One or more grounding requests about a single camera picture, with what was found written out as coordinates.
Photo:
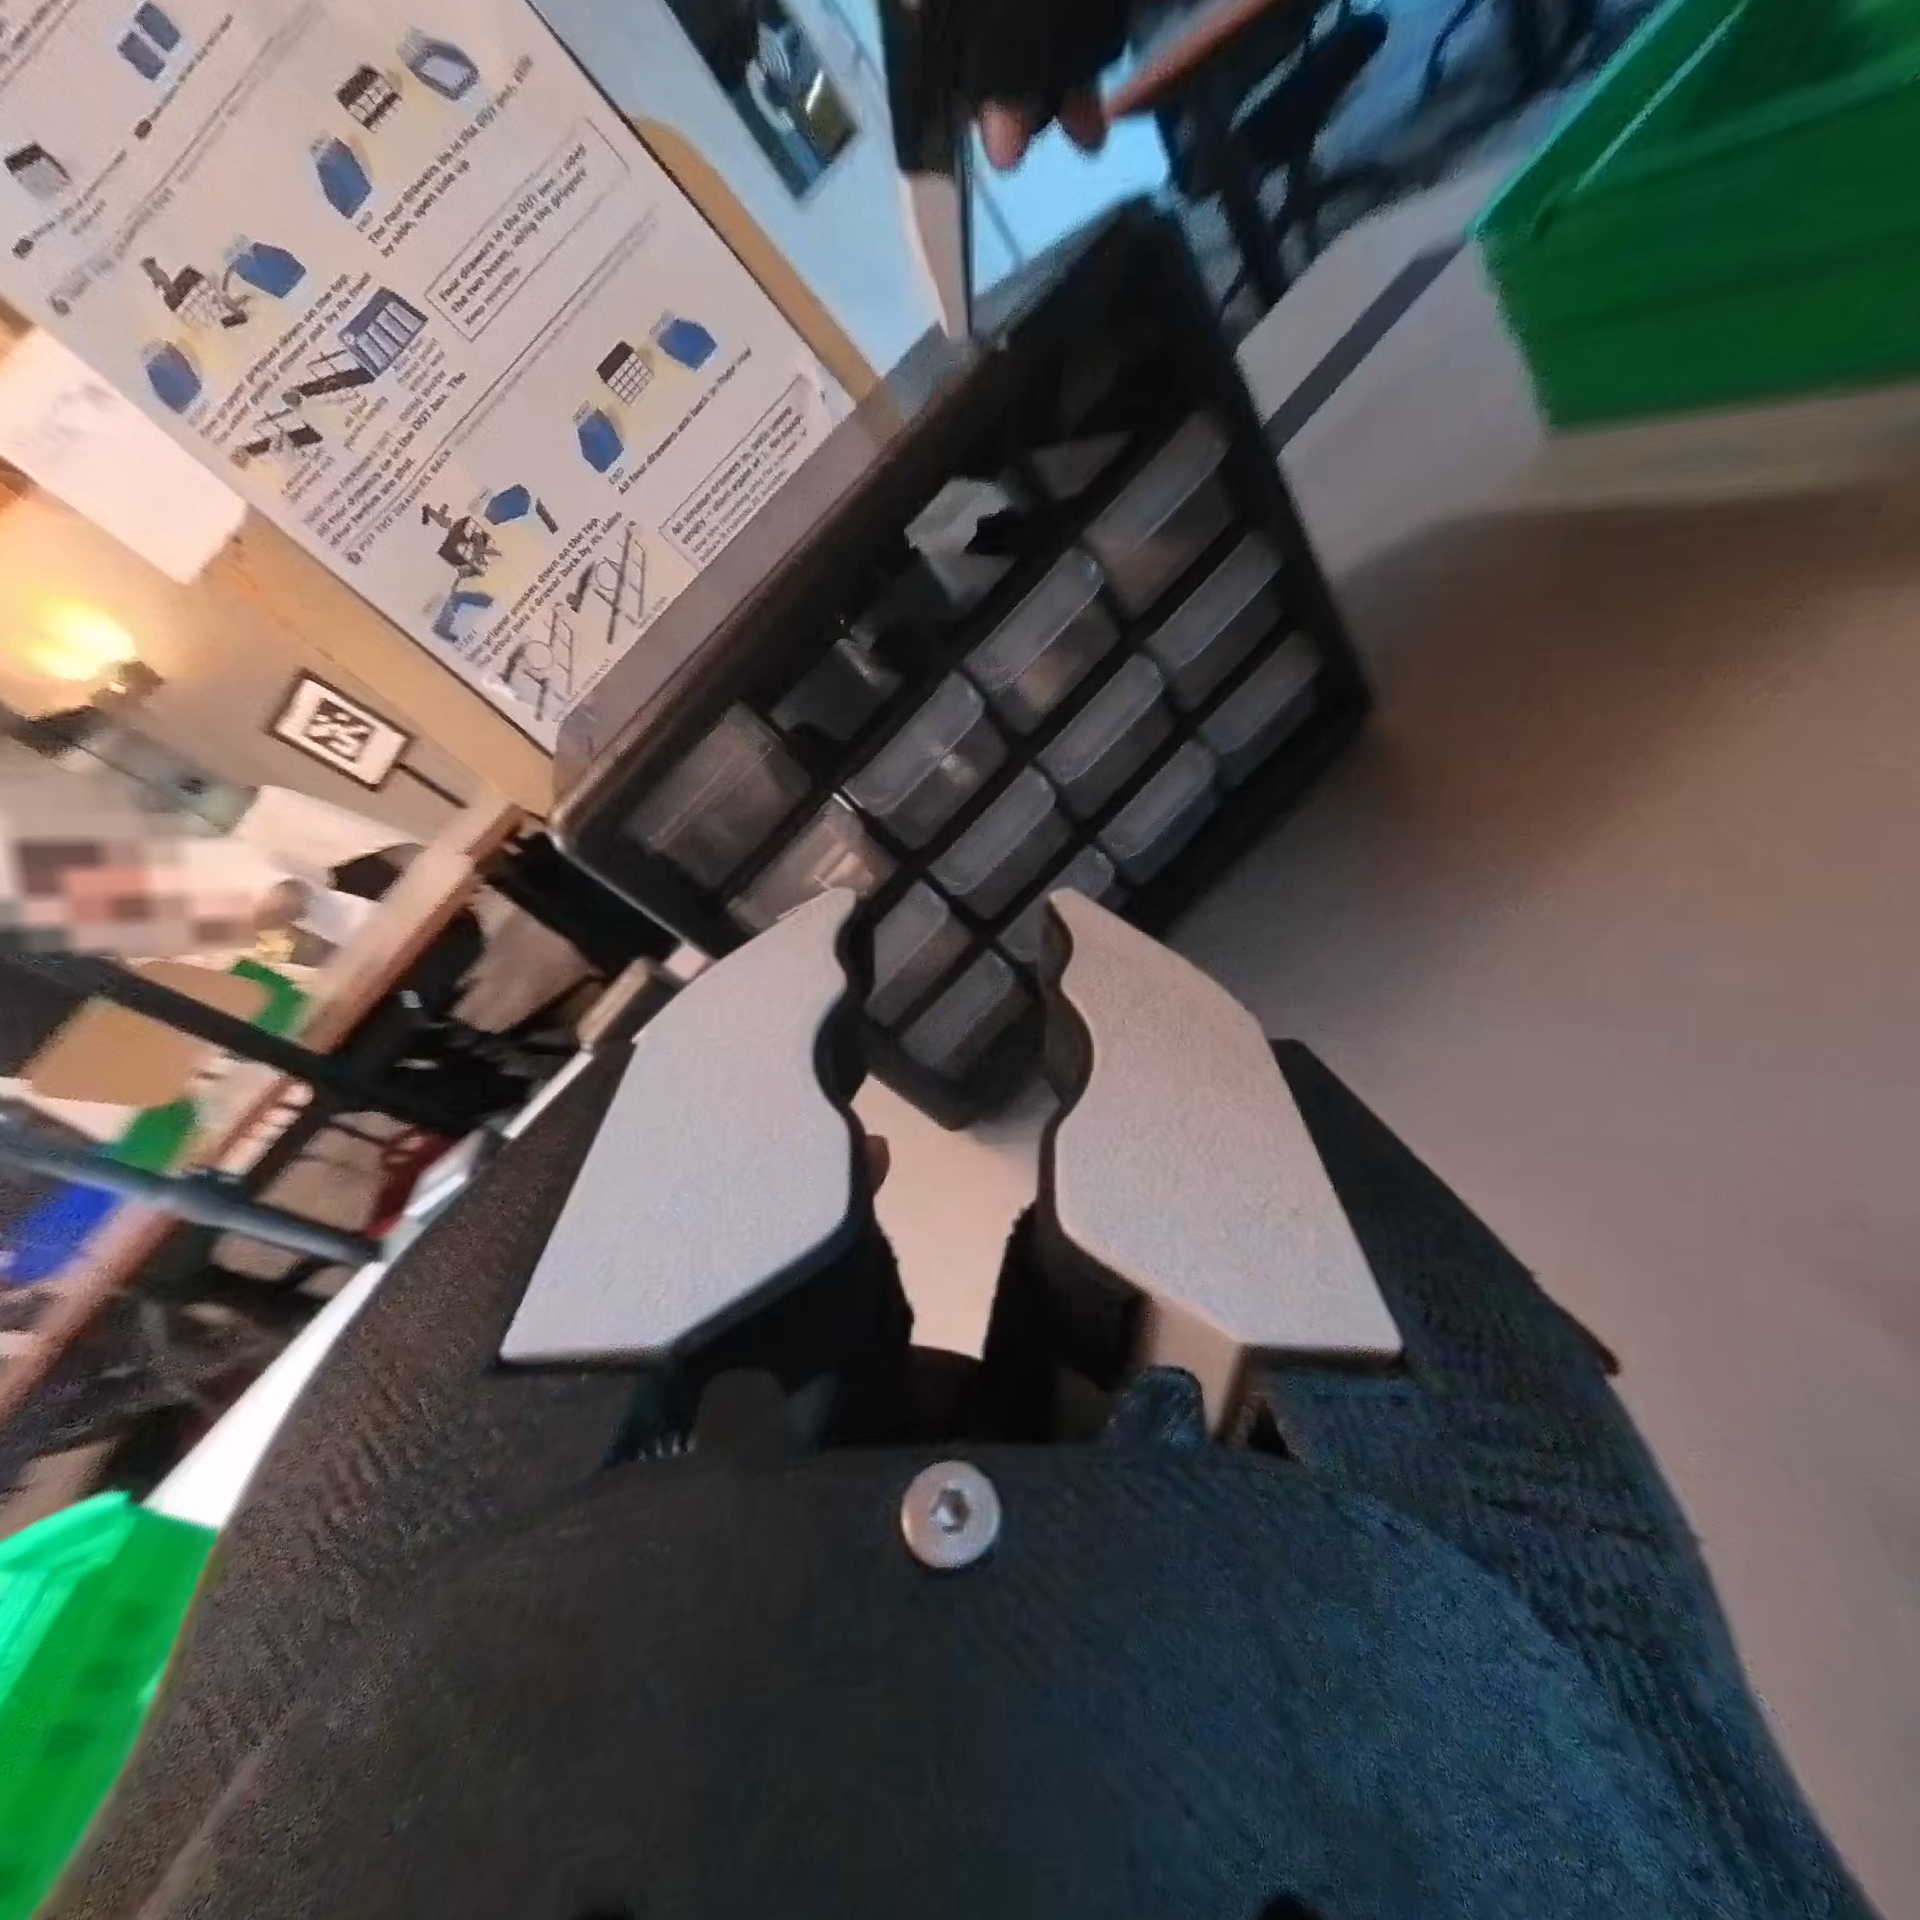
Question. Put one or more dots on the black background chair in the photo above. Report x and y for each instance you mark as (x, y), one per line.
(1274, 150)

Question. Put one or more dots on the black drawer cabinet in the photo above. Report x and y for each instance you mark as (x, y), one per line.
(1081, 329)

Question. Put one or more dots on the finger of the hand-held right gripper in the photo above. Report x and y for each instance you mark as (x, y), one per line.
(937, 247)

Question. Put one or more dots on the white paper sheet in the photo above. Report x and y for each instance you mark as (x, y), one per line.
(103, 449)

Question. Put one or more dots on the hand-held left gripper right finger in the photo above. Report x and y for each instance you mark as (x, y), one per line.
(1200, 1155)

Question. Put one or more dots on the person's right hand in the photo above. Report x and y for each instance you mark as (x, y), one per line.
(1050, 62)

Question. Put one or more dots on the white instruction poster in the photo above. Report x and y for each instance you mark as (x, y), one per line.
(376, 302)

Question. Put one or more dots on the glowing wall lamp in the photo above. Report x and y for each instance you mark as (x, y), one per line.
(67, 645)

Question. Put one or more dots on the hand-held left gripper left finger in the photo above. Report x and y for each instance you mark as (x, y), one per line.
(704, 1140)

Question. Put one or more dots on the green plastic bin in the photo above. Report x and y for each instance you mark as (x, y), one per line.
(76, 1650)
(1723, 223)

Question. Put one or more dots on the framed black white tag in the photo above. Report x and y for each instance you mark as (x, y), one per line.
(341, 727)

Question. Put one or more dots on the rows of small cabinet drawers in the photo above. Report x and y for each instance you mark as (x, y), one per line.
(1050, 660)

